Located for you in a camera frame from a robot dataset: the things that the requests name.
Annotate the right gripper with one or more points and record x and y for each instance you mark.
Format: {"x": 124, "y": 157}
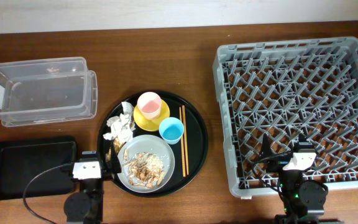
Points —
{"x": 277, "y": 161}

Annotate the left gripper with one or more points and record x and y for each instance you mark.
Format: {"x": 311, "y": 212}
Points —
{"x": 114, "y": 169}

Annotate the white tissue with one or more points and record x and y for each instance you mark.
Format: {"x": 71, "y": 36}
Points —
{"x": 122, "y": 126}

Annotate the yellow small plate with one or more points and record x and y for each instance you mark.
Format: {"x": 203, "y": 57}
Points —
{"x": 151, "y": 125}

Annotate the light blue plastic cup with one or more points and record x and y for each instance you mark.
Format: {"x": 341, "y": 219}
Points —
{"x": 171, "y": 130}

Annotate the pink plastic cup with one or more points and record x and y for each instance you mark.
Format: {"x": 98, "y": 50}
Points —
{"x": 150, "y": 105}

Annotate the wooden chopstick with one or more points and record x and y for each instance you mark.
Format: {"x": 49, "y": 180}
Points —
{"x": 185, "y": 139}
{"x": 182, "y": 146}

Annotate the gold brown snack wrapper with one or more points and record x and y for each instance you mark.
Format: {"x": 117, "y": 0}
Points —
{"x": 116, "y": 146}

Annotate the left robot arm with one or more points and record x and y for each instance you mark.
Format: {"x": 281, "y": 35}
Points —
{"x": 86, "y": 205}

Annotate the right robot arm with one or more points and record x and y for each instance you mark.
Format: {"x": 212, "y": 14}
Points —
{"x": 303, "y": 200}

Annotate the grey plastic dishwasher rack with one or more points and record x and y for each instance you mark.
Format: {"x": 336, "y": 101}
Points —
{"x": 283, "y": 89}

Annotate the clear plastic waste bin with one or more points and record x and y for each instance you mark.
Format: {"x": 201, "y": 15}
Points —
{"x": 45, "y": 91}

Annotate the food scraps on plate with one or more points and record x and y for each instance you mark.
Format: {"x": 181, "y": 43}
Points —
{"x": 144, "y": 169}

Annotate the grey plate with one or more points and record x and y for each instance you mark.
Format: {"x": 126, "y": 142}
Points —
{"x": 154, "y": 145}

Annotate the round black serving tray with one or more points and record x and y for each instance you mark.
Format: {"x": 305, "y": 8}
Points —
{"x": 197, "y": 143}

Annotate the black rectangular tray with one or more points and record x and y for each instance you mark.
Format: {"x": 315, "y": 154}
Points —
{"x": 22, "y": 160}

